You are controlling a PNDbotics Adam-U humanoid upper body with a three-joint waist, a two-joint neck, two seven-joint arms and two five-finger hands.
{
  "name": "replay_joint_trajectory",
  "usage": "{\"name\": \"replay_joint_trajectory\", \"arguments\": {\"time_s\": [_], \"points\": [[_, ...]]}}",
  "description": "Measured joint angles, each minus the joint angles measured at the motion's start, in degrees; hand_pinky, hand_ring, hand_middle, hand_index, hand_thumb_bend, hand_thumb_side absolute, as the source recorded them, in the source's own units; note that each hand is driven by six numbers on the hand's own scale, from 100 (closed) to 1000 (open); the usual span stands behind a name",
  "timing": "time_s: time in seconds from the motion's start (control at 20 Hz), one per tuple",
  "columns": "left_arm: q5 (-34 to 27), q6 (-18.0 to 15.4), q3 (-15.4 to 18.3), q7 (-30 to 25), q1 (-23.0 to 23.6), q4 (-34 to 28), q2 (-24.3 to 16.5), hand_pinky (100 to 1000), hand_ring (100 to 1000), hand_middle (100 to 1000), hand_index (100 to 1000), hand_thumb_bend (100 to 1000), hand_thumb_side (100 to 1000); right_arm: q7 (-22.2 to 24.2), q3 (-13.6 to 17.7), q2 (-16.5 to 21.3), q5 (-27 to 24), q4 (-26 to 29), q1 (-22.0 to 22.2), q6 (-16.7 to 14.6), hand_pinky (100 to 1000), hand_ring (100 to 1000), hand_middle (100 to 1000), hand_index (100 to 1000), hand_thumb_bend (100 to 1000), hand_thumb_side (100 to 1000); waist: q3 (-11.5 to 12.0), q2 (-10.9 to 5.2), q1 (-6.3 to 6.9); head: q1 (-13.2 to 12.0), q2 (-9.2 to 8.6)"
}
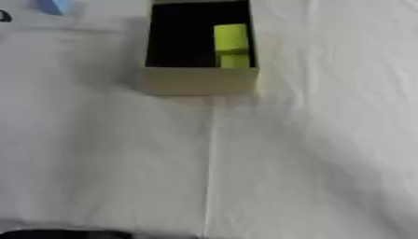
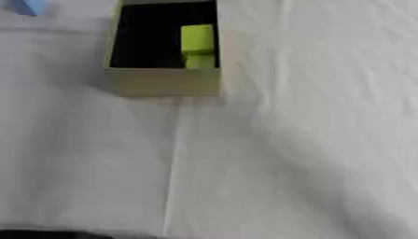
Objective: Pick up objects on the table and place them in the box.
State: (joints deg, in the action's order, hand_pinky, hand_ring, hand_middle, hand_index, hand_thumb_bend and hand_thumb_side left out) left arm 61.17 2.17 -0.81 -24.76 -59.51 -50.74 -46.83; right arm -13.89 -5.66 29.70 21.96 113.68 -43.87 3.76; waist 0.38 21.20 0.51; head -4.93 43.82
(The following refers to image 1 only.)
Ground tan cardboard box black inside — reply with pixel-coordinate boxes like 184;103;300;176
137;0;261;97

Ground yellow-green rectangular block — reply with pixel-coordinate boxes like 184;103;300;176
212;23;254;69

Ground light blue block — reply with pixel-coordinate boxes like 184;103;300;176
35;0;76;17

